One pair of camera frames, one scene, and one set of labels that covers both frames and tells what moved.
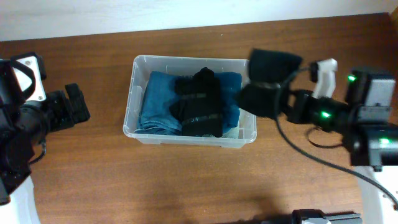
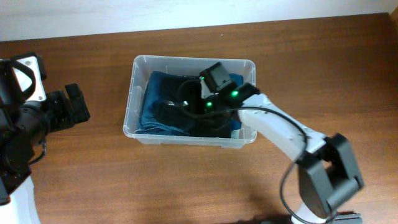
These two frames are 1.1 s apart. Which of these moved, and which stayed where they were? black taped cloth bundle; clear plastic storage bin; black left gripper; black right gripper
Moved: black taped cloth bundle; black right gripper
Stayed: black left gripper; clear plastic storage bin
